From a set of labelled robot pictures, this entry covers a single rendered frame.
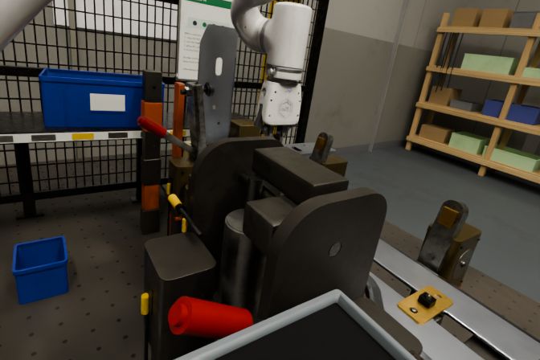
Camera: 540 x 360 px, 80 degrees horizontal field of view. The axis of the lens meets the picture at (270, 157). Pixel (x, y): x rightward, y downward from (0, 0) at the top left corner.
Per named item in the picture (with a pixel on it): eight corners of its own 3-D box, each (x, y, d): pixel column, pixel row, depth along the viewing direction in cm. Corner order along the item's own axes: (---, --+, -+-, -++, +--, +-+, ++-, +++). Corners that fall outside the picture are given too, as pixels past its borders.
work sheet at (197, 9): (231, 83, 128) (239, -2, 118) (175, 80, 115) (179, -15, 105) (229, 83, 129) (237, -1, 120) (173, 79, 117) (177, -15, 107)
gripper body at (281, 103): (274, 76, 69) (267, 127, 72) (309, 79, 74) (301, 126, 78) (255, 71, 74) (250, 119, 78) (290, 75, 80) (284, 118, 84)
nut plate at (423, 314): (428, 286, 48) (431, 279, 47) (454, 303, 45) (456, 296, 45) (394, 304, 43) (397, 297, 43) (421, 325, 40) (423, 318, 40)
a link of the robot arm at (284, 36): (255, 62, 73) (291, 68, 68) (263, -2, 69) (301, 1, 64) (276, 63, 80) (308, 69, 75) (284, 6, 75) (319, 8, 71)
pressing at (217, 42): (228, 141, 103) (239, 29, 92) (194, 143, 97) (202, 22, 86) (227, 141, 104) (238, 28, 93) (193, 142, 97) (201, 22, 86)
